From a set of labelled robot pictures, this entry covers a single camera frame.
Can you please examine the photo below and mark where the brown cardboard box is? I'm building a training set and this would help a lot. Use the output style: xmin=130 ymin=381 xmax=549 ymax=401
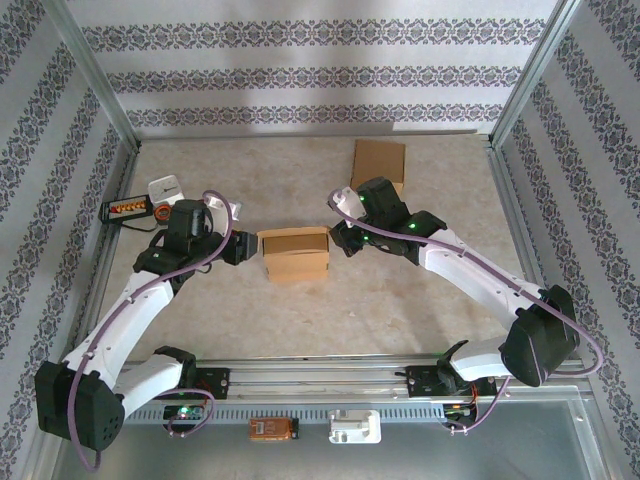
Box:
xmin=349 ymin=138 xmax=407 ymax=195
xmin=256 ymin=224 xmax=332 ymax=285

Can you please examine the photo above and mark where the small white clock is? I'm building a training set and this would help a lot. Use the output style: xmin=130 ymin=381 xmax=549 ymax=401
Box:
xmin=147 ymin=173 xmax=185 ymax=206

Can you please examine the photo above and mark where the black device with orange lights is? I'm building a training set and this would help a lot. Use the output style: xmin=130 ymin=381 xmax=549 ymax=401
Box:
xmin=99 ymin=198 xmax=153 ymax=226

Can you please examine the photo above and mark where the small circuit board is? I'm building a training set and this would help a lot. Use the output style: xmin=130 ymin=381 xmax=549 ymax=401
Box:
xmin=442 ymin=402 xmax=480 ymax=420
xmin=163 ymin=404 xmax=206 ymax=422

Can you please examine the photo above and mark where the orange electronic module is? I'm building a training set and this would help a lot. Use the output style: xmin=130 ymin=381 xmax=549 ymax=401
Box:
xmin=248 ymin=417 xmax=300 ymax=443

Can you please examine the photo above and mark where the white plastic holder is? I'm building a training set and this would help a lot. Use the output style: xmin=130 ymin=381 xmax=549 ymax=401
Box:
xmin=327 ymin=408 xmax=382 ymax=445

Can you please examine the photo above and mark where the grey metal panel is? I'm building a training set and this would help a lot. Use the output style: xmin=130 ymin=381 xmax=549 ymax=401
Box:
xmin=29 ymin=399 xmax=616 ymax=480

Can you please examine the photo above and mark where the red black wire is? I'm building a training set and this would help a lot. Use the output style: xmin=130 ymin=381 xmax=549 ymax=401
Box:
xmin=119 ymin=218 xmax=166 ymax=234

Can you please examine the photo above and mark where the aluminium side rail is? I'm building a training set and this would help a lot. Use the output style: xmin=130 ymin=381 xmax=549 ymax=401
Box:
xmin=487 ymin=139 xmax=571 ymax=360
xmin=69 ymin=142 xmax=144 ymax=364

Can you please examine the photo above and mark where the aluminium back rail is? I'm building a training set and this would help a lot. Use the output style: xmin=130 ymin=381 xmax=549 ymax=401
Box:
xmin=138 ymin=129 xmax=494 ymax=140

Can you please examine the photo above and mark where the aluminium front rail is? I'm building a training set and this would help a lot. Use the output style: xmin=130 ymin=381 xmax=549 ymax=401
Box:
xmin=47 ymin=352 xmax=594 ymax=401

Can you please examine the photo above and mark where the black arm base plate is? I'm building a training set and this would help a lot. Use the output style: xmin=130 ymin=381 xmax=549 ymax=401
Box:
xmin=139 ymin=367 xmax=232 ymax=401
xmin=405 ymin=364 xmax=499 ymax=400

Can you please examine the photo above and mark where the perforated metal cable tray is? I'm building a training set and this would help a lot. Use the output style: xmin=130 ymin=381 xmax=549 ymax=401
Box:
xmin=67 ymin=403 xmax=449 ymax=425

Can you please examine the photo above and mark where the aluminium frame post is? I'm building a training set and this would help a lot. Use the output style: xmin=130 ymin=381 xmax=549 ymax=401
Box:
xmin=42 ymin=0 xmax=142 ymax=151
xmin=491 ymin=0 xmax=587 ymax=147

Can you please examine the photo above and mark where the purple cable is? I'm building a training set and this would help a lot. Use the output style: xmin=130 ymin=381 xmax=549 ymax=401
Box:
xmin=69 ymin=188 xmax=237 ymax=474
xmin=327 ymin=189 xmax=604 ymax=436

